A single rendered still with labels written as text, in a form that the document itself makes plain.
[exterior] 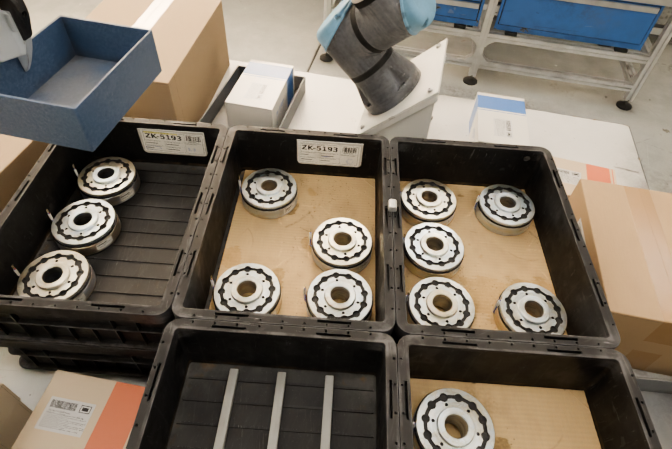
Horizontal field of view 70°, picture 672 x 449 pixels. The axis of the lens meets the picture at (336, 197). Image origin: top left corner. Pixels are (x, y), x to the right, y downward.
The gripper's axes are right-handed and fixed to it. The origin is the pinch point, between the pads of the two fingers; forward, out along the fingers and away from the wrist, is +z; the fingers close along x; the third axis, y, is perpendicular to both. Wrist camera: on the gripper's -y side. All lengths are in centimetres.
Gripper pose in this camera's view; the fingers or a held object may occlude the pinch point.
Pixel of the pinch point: (23, 59)
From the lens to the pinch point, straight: 82.4
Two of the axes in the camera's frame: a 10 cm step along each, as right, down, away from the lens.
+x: 9.7, 1.5, -1.8
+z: 0.3, 6.9, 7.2
